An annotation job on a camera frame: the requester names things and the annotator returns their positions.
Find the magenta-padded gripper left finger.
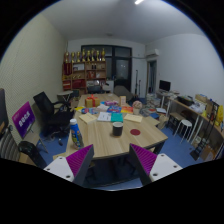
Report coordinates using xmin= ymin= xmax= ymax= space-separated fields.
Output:
xmin=43 ymin=143 xmax=95 ymax=187

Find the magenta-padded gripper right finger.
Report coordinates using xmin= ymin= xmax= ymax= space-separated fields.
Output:
xmin=128 ymin=143 xmax=184 ymax=187

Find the blue bottle with white cap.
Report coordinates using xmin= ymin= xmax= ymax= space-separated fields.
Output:
xmin=69 ymin=118 xmax=85 ymax=149

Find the flat round red coaster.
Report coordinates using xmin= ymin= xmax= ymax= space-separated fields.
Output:
xmin=129 ymin=128 xmax=142 ymax=136

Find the white round stool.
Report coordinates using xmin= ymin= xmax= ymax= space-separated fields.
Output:
xmin=175 ymin=119 xmax=193 ymax=144

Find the black office chair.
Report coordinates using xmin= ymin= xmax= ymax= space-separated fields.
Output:
xmin=32 ymin=91 xmax=75 ymax=138

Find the thick tan book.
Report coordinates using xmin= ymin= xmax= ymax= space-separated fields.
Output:
xmin=78 ymin=112 xmax=98 ymax=125

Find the flat tan book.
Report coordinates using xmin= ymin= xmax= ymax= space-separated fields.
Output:
xmin=123 ymin=113 xmax=144 ymax=124

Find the black mug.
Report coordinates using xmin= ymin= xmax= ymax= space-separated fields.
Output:
xmin=112 ymin=121 xmax=125 ymax=137

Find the purple sign board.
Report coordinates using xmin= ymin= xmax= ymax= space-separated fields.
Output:
xmin=11 ymin=101 xmax=37 ymax=140

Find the long wooden side desk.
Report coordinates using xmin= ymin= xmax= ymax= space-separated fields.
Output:
xmin=168 ymin=96 xmax=224 ymax=141

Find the pink flower bouquet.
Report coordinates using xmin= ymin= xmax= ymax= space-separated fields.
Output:
xmin=131 ymin=100 xmax=144 ymax=116

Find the orange book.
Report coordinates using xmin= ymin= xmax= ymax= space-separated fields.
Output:
xmin=120 ymin=105 xmax=134 ymax=115

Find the teal book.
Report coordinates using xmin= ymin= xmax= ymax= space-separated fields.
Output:
xmin=110 ymin=112 xmax=124 ymax=123

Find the white book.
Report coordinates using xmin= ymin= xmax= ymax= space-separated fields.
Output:
xmin=96 ymin=111 xmax=112 ymax=123

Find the yellow gift box, red ribbon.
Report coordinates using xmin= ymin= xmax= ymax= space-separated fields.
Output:
xmin=84 ymin=94 xmax=101 ymax=108

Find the small round side table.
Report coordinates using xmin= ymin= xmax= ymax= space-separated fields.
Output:
xmin=56 ymin=90 xmax=74 ymax=103

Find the blue patterned book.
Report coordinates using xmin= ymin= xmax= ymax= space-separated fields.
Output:
xmin=106 ymin=105 xmax=122 ymax=114

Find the upright beige carton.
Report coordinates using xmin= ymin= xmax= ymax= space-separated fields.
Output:
xmin=118 ymin=95 xmax=127 ymax=108

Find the black computer monitor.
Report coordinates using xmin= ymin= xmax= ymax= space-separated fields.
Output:
xmin=158 ymin=79 xmax=172 ymax=93

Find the grey fabric chair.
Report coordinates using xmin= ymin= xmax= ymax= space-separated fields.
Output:
xmin=113 ymin=85 xmax=134 ymax=101

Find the wooden shelf unit with trophies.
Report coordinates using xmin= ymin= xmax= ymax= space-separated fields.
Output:
xmin=61 ymin=48 xmax=108 ymax=96

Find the black framed glass door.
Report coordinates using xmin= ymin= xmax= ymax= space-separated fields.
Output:
xmin=80 ymin=44 xmax=133 ymax=93

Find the white air conditioner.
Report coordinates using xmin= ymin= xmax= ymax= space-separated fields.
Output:
xmin=145 ymin=49 xmax=161 ymax=58

